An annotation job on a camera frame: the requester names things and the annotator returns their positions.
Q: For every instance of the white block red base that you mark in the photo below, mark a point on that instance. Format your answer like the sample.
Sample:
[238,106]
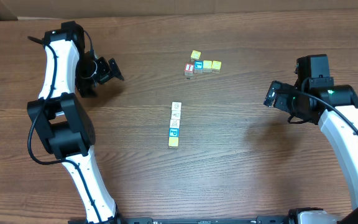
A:
[176,114]

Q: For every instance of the yellow block row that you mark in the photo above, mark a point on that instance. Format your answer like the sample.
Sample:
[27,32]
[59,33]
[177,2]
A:
[207,66]
[216,66]

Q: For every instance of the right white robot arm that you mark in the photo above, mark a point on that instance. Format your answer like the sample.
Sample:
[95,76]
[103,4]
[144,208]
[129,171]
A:
[314,98]

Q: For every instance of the white block green pattern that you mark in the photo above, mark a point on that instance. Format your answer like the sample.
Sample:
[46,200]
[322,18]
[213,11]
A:
[176,106]

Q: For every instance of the white block wavy pattern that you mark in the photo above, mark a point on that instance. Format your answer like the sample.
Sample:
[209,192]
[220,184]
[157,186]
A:
[174,123]

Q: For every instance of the yellow block right row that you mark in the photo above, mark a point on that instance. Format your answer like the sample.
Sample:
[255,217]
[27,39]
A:
[216,66]

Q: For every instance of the yellow block middle row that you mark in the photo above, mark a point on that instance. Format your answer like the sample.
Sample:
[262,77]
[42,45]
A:
[207,66]

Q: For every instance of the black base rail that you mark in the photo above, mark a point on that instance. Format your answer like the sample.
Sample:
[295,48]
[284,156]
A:
[204,220]

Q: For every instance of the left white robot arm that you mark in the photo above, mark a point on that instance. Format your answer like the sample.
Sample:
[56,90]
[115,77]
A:
[61,131]

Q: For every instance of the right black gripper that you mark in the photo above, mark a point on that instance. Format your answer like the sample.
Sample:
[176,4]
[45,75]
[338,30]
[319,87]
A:
[276,95]

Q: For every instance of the red letter block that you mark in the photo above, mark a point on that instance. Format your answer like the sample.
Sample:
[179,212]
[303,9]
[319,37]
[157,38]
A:
[189,69]

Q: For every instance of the blue letter block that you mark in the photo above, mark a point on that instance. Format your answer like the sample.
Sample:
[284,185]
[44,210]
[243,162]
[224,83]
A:
[198,66]
[173,132]

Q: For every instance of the yellow block top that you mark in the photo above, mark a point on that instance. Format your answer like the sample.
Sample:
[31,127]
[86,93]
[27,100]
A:
[195,55]

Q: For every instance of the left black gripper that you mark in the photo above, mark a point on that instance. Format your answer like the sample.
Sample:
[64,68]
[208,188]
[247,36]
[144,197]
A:
[105,70]

